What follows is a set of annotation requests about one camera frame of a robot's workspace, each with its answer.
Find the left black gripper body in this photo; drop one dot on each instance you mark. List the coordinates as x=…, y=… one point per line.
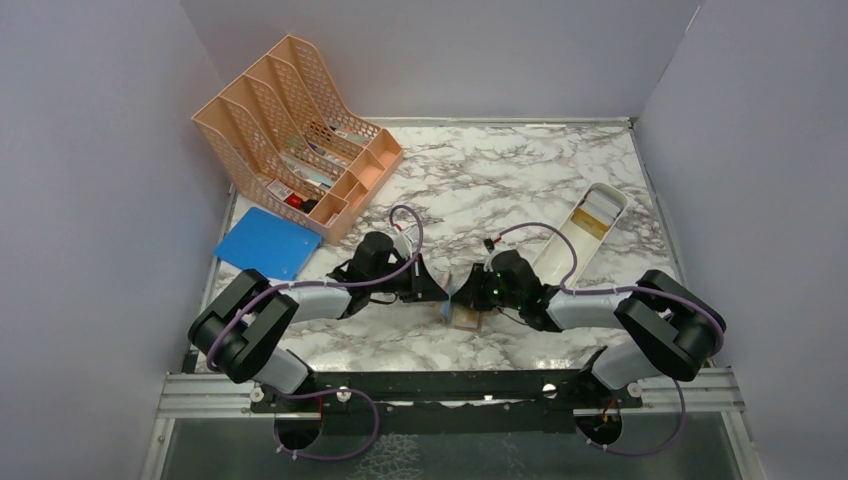
x=402, y=284

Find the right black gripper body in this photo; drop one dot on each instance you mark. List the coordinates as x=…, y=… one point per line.
x=502, y=298

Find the brown leather card holder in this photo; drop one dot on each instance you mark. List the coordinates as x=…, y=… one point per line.
x=454, y=315

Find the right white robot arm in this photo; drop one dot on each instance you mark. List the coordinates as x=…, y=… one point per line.
x=671, y=332

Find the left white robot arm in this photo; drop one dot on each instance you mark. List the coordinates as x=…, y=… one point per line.
x=240, y=331

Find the stack of cards in tray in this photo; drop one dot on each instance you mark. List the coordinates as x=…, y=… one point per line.
x=596, y=213

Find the white plastic tray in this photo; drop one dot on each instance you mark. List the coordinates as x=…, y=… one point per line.
x=555, y=260

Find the red item in organizer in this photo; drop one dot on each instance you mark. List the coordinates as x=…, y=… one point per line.
x=301, y=204

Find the blue folder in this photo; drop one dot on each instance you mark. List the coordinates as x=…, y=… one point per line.
x=273, y=246

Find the peach plastic file organizer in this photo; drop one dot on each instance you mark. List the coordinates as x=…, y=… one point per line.
x=281, y=127

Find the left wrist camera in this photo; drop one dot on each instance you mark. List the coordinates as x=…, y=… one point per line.
x=407, y=235

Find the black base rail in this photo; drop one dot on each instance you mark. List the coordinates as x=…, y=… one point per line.
x=444, y=402

